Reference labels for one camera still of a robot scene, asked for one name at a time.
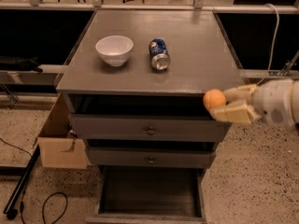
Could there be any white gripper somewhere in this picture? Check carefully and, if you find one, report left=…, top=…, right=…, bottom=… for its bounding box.
left=209, top=79, right=294, bottom=127

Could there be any orange fruit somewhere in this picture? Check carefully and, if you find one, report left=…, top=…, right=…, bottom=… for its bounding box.
left=203, top=90, right=226, bottom=111

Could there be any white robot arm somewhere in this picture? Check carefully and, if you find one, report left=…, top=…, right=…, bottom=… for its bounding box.
left=205, top=79, right=299, bottom=127

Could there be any grey drawer cabinet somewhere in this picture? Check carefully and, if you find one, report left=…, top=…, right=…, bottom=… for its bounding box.
left=58, top=10, right=241, bottom=224

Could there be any bottom grey drawer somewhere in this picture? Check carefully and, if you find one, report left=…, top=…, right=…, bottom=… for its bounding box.
left=85, top=166, right=208, bottom=224

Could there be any grey drawer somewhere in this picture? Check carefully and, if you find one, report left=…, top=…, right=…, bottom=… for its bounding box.
left=85, top=166, right=208, bottom=224
left=69, top=114, right=231, bottom=142
left=87, top=147, right=216, bottom=169

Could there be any middle grey drawer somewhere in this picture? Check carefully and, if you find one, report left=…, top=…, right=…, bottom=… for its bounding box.
left=87, top=147, right=216, bottom=169

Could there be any top grey drawer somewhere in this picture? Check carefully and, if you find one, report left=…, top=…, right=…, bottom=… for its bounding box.
left=69, top=114, right=231, bottom=142

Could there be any blue soda can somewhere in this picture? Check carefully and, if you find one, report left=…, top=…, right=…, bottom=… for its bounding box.
left=149, top=38, right=170, bottom=71

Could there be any white bowl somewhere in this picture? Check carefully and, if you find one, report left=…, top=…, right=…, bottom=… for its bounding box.
left=95, top=35, right=134, bottom=67

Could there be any cardboard box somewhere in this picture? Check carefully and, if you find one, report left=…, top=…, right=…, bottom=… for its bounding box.
left=37, top=95, right=90, bottom=169

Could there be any black bar on floor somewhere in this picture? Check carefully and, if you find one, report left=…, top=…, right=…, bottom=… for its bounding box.
left=0, top=147, right=40, bottom=220

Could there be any white cable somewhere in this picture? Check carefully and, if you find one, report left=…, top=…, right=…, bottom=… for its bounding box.
left=246, top=3, right=280, bottom=90

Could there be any black object on rail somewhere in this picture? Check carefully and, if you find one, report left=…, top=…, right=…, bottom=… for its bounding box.
left=0, top=56, right=43, bottom=73

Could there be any metal frame rail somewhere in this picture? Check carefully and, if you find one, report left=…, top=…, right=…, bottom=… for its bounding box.
left=0, top=0, right=299, bottom=15

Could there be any black floor cable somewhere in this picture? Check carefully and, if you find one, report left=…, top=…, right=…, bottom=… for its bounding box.
left=0, top=137, right=69, bottom=224

